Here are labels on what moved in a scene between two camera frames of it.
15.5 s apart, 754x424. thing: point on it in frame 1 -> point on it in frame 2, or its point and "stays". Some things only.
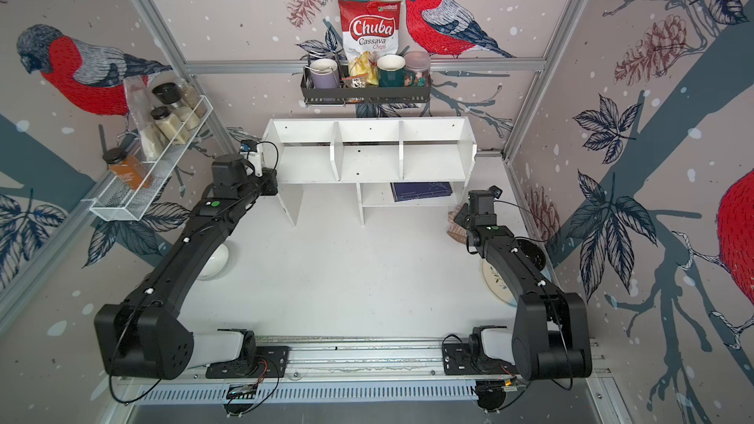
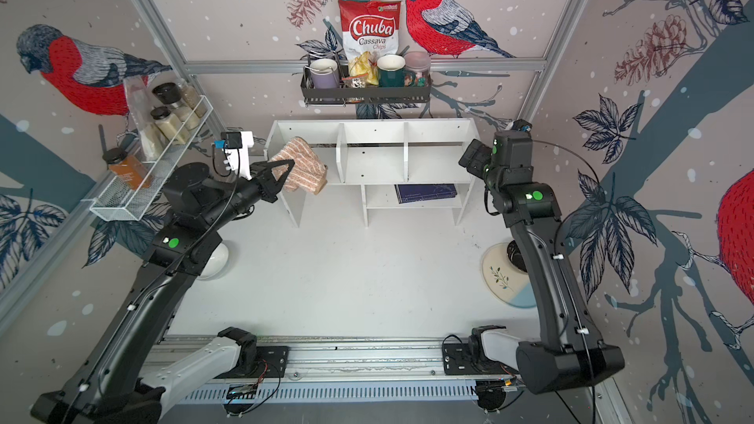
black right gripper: (460, 217) -> (483, 152)
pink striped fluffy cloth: (455, 230) -> (308, 175)
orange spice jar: (129, 168) stays
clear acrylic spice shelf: (129, 194) stays
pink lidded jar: (417, 69) stays
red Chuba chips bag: (369, 26) stays
